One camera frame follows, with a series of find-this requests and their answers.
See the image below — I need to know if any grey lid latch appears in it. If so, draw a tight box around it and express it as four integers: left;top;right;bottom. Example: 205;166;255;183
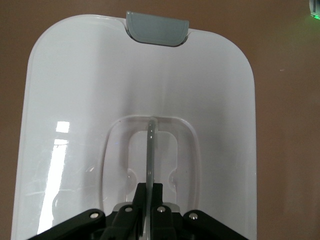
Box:
124;10;190;48

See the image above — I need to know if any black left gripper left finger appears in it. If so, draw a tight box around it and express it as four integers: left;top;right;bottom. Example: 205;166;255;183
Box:
104;182;149;240

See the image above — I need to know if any white plastic box lid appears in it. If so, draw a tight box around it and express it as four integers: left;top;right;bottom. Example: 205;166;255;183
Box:
11;13;257;240

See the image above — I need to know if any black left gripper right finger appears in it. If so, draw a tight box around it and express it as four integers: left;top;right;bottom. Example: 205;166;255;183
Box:
150;183;176;240

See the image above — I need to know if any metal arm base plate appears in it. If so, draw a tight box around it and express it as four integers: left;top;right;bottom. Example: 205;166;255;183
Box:
309;0;320;21

